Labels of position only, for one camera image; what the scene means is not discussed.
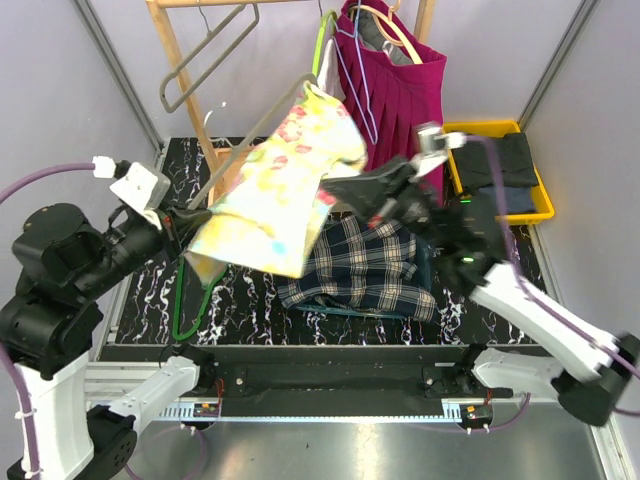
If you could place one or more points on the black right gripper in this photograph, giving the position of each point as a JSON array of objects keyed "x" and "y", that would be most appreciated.
[{"x": 368, "y": 192}]

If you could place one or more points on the blue-grey folded garment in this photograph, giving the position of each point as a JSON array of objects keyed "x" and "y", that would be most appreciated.
[{"x": 518, "y": 199}]

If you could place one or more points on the lime green plastic hanger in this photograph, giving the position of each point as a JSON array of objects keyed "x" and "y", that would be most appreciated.
[{"x": 324, "y": 29}]

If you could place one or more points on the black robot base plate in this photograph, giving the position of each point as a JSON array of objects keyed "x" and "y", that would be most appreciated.
[{"x": 250, "y": 369}]

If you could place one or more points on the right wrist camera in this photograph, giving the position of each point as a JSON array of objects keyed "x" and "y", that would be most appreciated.
[{"x": 434, "y": 146}]

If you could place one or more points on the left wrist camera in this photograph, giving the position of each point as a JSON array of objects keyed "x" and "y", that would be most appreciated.
[{"x": 138, "y": 186}]

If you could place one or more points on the navy plaid skirt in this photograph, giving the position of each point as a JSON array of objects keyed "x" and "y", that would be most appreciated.
[{"x": 383, "y": 270}]

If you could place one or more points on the yellow plastic bin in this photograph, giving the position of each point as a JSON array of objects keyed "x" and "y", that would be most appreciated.
[{"x": 496, "y": 129}]

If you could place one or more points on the light wooden hanger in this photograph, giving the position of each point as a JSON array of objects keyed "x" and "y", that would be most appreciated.
[{"x": 378, "y": 30}]

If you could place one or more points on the magenta pleated skirt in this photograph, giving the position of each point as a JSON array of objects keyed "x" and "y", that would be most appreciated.
[{"x": 402, "y": 98}]

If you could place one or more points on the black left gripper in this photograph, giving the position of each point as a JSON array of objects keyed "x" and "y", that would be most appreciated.
[{"x": 186, "y": 220}]

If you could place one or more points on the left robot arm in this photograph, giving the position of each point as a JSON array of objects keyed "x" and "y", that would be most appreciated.
[{"x": 47, "y": 327}]

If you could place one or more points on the dark grey folded garment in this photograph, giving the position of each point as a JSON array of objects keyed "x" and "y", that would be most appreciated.
[{"x": 515, "y": 160}]

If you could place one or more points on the green velvet hanger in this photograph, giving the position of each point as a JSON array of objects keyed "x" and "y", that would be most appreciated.
[{"x": 189, "y": 309}]

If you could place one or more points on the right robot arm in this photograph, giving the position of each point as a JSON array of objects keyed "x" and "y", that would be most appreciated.
[{"x": 586, "y": 369}]

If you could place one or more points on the wooden clothes rack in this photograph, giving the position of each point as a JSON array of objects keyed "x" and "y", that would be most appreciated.
[{"x": 178, "y": 89}]

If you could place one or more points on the blue wire hanger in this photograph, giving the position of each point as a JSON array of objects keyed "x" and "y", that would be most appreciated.
[{"x": 352, "y": 70}]

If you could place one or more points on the white skirt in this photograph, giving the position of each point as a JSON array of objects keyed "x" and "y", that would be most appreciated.
[{"x": 328, "y": 78}]

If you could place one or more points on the floral pastel skirt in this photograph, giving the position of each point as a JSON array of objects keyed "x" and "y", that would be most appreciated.
[{"x": 275, "y": 209}]

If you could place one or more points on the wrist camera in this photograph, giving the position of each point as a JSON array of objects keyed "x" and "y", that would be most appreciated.
[
  {"x": 138, "y": 186},
  {"x": 434, "y": 146}
]

